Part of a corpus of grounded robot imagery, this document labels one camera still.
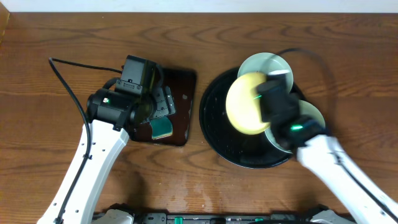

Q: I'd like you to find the round black tray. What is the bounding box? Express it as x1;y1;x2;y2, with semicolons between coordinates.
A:
199;67;292;169

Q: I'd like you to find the small green plate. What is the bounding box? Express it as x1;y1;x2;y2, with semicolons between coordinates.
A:
237;52;294;92

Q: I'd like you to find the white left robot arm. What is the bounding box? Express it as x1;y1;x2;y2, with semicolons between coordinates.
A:
39;86;176;223

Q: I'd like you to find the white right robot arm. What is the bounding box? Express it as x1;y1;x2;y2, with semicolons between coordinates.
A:
256;80;397;223

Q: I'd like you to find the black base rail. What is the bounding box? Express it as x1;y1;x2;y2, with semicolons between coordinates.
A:
91;203;355;224

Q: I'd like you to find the yellow plate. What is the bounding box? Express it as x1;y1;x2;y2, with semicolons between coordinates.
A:
225;72;270;135

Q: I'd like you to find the green yellow sponge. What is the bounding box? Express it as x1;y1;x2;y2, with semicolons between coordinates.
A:
150;116;173;140

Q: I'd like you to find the large green plate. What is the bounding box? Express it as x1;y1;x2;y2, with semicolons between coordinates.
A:
264;100;326;154

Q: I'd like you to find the rectangular black water tray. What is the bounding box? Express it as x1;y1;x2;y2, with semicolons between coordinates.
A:
129;68;197;146

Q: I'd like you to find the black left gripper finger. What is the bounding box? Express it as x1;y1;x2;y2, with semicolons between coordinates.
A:
152;87;170;119
165;86;176;115

